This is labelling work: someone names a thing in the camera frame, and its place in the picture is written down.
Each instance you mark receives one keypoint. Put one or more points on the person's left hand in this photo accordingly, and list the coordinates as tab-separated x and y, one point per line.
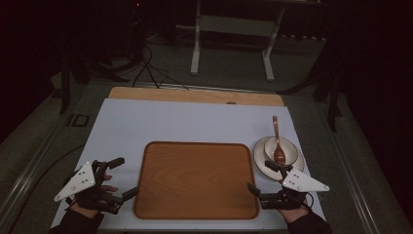
107	188

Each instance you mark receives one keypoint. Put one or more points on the metal floor rail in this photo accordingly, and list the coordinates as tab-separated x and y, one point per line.
350	182
29	169

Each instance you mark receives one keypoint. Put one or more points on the black floor socket box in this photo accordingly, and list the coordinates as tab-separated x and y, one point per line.
78	120

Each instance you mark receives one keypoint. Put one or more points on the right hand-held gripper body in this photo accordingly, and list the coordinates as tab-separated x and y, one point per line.
298	183

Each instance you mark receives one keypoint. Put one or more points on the brown wooden spoon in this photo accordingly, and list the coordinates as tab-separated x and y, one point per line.
278	152

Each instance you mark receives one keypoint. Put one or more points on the black tripod stand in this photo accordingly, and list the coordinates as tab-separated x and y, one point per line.
332	97

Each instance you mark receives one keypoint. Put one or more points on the white table mat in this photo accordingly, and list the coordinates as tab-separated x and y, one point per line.
130	123

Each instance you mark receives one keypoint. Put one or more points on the person's right hand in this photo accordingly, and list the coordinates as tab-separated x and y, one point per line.
293	213

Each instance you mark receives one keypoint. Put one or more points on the white metal stand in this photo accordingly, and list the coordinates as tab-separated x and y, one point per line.
196	48

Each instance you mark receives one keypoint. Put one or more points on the wooden tray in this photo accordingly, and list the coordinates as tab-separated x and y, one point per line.
196	180

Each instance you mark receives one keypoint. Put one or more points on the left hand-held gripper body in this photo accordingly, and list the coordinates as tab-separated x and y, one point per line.
81	182

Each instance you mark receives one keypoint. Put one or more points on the white plate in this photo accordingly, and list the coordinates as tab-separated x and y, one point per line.
259	156

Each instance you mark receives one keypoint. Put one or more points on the white bowl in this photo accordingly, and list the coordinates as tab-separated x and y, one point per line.
289	149

